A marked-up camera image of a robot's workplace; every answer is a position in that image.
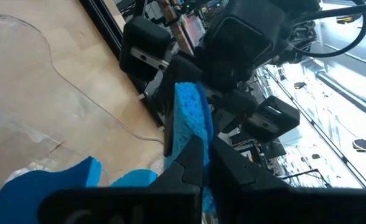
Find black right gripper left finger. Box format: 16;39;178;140
148;134;205;224

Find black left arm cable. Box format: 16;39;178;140
290;0;366;59

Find blue kitchen sponge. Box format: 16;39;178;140
164;81;217;215
110;169;158;188
0;155;103;224

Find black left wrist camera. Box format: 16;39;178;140
201;0;293;83

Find clear plastic bin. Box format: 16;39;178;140
0;14;166;190

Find black aluminium rig frame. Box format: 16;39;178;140
78;0;171;125

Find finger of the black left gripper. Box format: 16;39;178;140
201;81;259;133
162;54;204;158

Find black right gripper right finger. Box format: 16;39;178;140
210;136;293;224

